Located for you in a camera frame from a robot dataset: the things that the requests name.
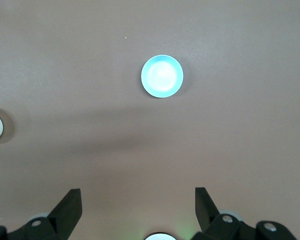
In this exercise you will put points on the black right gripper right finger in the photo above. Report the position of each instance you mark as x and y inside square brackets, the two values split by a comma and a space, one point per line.
[215, 225]

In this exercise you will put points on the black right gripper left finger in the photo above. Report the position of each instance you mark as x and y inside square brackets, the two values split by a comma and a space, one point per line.
[60, 220]

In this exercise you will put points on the light blue bowl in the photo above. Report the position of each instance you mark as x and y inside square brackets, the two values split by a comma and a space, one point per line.
[162, 76]

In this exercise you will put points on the brown table cover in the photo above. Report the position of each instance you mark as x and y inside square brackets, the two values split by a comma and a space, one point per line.
[65, 75]

